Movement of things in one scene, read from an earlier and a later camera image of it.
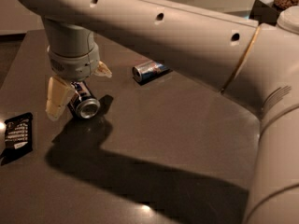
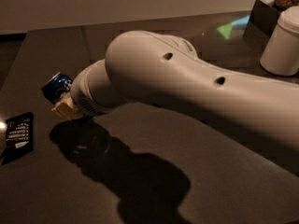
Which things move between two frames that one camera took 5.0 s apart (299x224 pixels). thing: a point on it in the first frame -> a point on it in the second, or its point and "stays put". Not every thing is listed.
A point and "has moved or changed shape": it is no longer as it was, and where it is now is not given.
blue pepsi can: [82, 102] has moved or changed shape
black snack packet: [19, 134] stays put
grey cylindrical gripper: [76, 66] -> [78, 92]
